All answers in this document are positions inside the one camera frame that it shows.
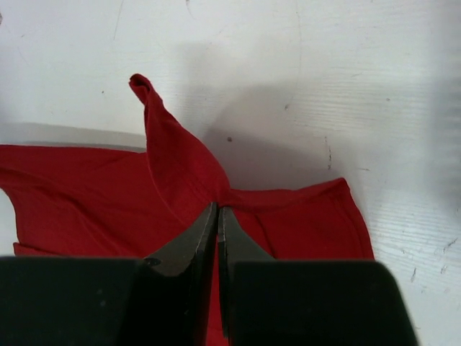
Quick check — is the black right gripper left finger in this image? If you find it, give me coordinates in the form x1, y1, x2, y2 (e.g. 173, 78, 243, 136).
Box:
1, 204, 218, 345

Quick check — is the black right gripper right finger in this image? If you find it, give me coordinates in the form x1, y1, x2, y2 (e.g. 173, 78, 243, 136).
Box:
218, 208, 418, 345

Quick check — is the red t shirt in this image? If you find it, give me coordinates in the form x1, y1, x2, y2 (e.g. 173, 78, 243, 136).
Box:
1, 74, 373, 345

